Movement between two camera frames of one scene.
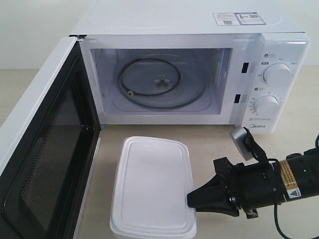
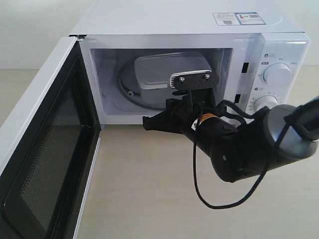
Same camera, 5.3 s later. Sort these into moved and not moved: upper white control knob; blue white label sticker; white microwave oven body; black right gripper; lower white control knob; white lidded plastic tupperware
Moved: white lidded plastic tupperware; black right gripper
Not moved: upper white control knob; lower white control knob; white microwave oven body; blue white label sticker
